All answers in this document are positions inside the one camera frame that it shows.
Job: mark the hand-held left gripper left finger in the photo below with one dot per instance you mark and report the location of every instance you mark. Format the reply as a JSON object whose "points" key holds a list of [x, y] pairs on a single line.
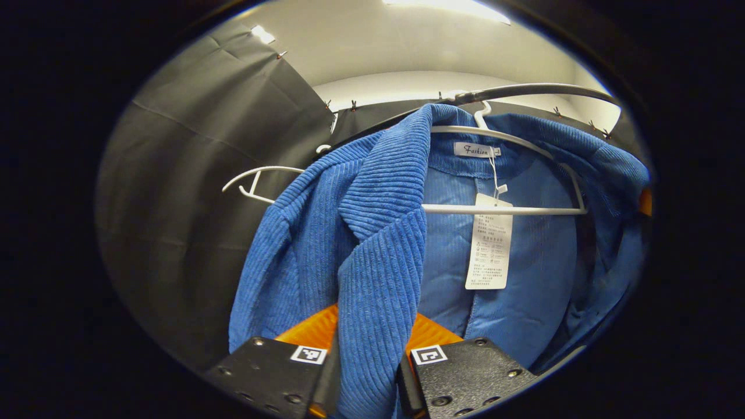
{"points": [[273, 372]]}

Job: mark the white garment tag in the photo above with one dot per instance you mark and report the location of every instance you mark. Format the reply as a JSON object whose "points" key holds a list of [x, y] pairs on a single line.
{"points": [[489, 244]]}

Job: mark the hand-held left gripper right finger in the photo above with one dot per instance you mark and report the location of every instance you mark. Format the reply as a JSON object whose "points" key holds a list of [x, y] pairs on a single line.
{"points": [[465, 378]]}

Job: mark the small ceiling light panel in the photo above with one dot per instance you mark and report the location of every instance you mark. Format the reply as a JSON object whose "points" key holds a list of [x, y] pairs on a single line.
{"points": [[263, 34]]}

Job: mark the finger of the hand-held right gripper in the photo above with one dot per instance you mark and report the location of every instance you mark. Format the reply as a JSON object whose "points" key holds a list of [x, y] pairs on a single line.
{"points": [[645, 202]]}

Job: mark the black clothes rail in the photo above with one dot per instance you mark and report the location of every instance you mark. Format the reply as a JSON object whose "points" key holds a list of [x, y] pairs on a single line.
{"points": [[524, 90]]}

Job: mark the white plastic hanger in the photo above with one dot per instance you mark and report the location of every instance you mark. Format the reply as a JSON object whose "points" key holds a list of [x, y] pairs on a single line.
{"points": [[524, 210], [262, 170]]}

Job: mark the large ceiling light panel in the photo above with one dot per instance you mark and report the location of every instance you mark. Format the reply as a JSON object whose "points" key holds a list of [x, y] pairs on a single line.
{"points": [[454, 7]]}

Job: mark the black backdrop cloth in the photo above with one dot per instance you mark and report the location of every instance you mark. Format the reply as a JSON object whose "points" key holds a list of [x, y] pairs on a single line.
{"points": [[186, 203]]}

